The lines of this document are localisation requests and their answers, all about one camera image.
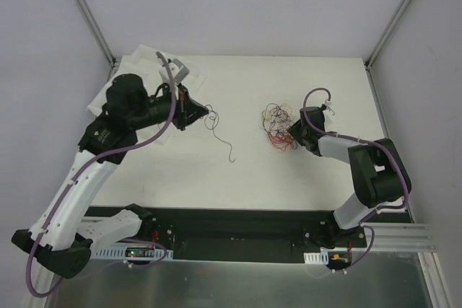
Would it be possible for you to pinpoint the coloured wire bundle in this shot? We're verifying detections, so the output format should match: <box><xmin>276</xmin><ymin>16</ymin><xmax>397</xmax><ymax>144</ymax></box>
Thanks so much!
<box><xmin>258</xmin><ymin>101</ymin><xmax>302</xmax><ymax>153</ymax></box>

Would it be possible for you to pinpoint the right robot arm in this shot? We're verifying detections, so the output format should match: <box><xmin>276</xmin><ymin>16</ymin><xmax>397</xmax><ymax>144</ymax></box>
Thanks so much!
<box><xmin>289</xmin><ymin>105</ymin><xmax>411</xmax><ymax>247</ymax></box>

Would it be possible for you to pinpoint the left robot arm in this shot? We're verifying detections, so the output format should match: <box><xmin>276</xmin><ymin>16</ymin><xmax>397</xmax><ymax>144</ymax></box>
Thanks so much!
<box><xmin>12</xmin><ymin>74</ymin><xmax>209</xmax><ymax>279</ymax></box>

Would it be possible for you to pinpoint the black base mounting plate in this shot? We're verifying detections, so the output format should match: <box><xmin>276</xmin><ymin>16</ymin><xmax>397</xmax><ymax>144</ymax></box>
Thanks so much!
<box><xmin>126</xmin><ymin>203</ymin><xmax>367</xmax><ymax>264</ymax></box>

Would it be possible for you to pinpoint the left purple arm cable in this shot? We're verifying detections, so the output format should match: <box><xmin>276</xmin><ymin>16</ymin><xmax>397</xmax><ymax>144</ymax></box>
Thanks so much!
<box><xmin>26</xmin><ymin>51</ymin><xmax>181</xmax><ymax>298</ymax></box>

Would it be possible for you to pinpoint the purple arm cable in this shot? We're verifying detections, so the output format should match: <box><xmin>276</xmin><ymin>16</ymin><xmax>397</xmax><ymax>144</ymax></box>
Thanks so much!
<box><xmin>302</xmin><ymin>87</ymin><xmax>412</xmax><ymax>215</ymax></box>
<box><xmin>26</xmin><ymin>51</ymin><xmax>181</xmax><ymax>298</ymax></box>

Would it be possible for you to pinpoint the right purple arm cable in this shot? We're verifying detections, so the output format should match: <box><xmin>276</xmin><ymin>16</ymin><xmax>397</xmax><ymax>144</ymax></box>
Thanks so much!
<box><xmin>302</xmin><ymin>87</ymin><xmax>412</xmax><ymax>215</ymax></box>

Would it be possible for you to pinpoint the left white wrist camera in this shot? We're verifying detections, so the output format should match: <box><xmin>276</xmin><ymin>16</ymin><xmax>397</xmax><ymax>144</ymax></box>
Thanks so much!
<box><xmin>159</xmin><ymin>58</ymin><xmax>190</xmax><ymax>85</ymax></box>

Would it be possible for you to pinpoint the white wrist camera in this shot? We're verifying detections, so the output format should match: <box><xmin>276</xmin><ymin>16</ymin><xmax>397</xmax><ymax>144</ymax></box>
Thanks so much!
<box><xmin>321</xmin><ymin>100</ymin><xmax>336</xmax><ymax>116</ymax></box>
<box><xmin>159</xmin><ymin>58</ymin><xmax>190</xmax><ymax>85</ymax></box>

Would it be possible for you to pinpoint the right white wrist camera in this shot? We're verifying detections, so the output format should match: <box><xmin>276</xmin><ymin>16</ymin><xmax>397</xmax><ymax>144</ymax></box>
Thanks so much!
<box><xmin>321</xmin><ymin>100</ymin><xmax>336</xmax><ymax>116</ymax></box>

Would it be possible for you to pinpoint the right white cable duct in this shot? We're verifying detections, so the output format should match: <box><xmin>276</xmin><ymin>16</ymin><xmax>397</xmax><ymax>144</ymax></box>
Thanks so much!
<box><xmin>303</xmin><ymin>251</ymin><xmax>329</xmax><ymax>265</ymax></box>

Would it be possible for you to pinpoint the white cable duct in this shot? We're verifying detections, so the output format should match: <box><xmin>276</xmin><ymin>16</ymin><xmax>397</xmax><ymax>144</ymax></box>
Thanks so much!
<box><xmin>91</xmin><ymin>245</ymin><xmax>173</xmax><ymax>261</ymax></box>
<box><xmin>303</xmin><ymin>251</ymin><xmax>329</xmax><ymax>265</ymax></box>

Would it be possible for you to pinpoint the left white cable duct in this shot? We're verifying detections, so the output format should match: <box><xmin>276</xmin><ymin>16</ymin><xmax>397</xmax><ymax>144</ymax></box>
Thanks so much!
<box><xmin>91</xmin><ymin>245</ymin><xmax>173</xmax><ymax>261</ymax></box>

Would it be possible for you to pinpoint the right aluminium corner post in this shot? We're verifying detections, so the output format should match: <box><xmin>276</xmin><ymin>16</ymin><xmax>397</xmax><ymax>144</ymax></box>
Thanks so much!
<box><xmin>363</xmin><ymin>0</ymin><xmax>437</xmax><ymax>69</ymax></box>

